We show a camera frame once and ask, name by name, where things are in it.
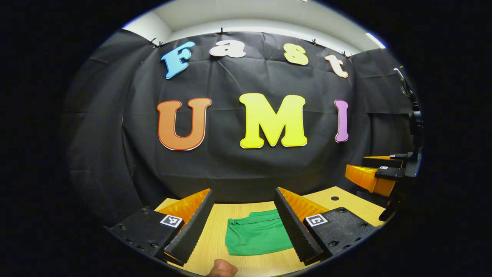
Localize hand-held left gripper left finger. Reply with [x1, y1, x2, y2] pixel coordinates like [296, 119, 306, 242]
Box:
[105, 189, 214, 267]

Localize ceiling light panel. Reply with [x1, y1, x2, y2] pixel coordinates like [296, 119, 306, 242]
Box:
[365, 32, 386, 49]

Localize green T-shirt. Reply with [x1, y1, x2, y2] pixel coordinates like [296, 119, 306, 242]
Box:
[225, 209, 294, 256]

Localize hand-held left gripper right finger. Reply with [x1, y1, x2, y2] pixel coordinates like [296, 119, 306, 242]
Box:
[274, 187, 379, 266]

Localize black backdrop cloth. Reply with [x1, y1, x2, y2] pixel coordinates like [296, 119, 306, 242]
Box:
[61, 29, 417, 227]

